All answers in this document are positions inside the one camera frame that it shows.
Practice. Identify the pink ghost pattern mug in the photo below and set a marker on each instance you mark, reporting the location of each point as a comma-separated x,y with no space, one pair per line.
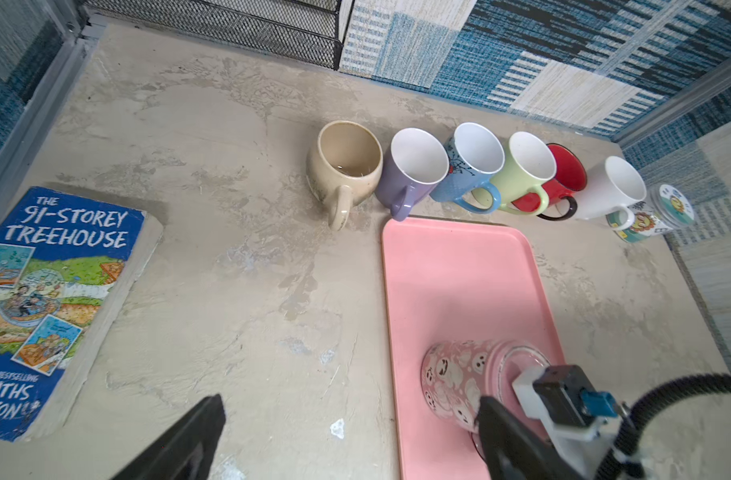
455,375

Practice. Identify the white ceramic mug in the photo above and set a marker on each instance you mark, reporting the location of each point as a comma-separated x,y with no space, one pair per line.
612,187

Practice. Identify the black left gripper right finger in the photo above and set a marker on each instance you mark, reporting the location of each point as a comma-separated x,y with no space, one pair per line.
512,451

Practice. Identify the pink plastic tray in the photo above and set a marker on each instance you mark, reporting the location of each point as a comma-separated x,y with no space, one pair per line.
454,281

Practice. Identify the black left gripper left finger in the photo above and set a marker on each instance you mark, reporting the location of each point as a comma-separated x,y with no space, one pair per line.
184,451

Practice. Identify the purple ceramic mug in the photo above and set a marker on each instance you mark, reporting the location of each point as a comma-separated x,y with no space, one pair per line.
414,164

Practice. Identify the blue treehouse paperback book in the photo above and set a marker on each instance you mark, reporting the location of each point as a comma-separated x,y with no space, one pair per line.
67,265

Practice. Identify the light green ceramic mug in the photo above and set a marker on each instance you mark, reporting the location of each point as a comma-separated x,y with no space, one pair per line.
526,164

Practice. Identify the green lidded yogurt cup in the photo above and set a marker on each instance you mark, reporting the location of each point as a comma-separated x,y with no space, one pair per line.
664,210

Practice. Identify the black wire mesh shelf rack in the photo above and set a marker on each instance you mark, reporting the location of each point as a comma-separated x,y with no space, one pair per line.
306,31

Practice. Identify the red ceramic mug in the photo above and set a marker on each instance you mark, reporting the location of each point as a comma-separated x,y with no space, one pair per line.
570,179

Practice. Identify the blue dotted ceramic mug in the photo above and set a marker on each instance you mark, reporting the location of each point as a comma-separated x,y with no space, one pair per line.
470,165

